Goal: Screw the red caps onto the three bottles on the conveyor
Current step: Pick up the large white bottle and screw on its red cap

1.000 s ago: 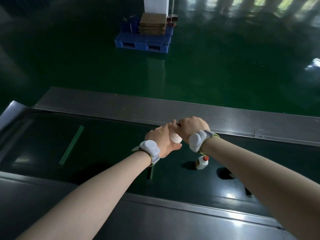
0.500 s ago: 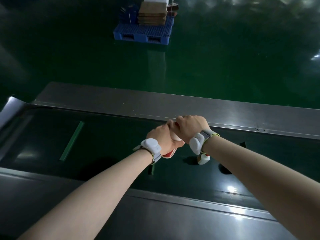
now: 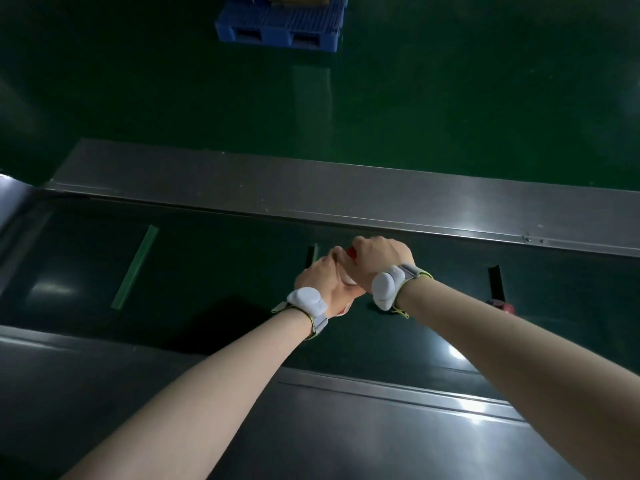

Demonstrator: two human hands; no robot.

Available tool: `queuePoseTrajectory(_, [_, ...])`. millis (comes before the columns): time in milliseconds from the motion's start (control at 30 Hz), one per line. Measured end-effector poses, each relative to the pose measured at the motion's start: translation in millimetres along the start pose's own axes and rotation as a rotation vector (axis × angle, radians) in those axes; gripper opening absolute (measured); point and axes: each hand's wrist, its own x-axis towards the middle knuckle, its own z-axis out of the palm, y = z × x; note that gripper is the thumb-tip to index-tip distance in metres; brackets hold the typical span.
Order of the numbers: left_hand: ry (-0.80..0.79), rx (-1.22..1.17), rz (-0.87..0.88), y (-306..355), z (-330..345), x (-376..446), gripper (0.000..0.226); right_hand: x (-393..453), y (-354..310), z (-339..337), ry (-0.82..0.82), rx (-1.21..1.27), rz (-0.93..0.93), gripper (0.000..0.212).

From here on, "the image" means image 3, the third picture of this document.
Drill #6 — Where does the person's left hand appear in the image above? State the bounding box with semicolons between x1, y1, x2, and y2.
294;248;367;316

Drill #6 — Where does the person's right hand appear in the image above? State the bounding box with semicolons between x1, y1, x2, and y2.
341;236;416;296

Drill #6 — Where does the red and white packet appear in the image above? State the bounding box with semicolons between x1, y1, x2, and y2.
338;246;359;317

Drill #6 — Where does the person's right forearm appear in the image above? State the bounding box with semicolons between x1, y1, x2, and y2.
397;280;640;480

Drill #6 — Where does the person's left forearm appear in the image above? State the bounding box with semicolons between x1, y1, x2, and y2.
60;309;312;480

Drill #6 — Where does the white right wrist tracker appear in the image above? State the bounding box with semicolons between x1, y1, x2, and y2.
371;264;435;319

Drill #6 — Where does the white wrist tracker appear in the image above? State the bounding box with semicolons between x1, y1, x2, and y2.
371;264;435;319
271;288;330;341

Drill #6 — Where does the white left wrist tracker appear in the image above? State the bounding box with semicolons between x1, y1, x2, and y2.
271;288;330;341

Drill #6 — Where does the dark green conveyor belt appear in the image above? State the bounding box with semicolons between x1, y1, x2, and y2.
0;195;640;400

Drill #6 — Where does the black belt cleat strip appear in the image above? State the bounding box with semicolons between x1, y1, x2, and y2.
487;265;507;301

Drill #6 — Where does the blue plastic pallet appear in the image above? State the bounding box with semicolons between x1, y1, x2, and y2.
214;0;349;54

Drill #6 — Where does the steel conveyor side rail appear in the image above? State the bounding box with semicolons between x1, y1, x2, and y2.
0;325;587;480
42;138;640;259

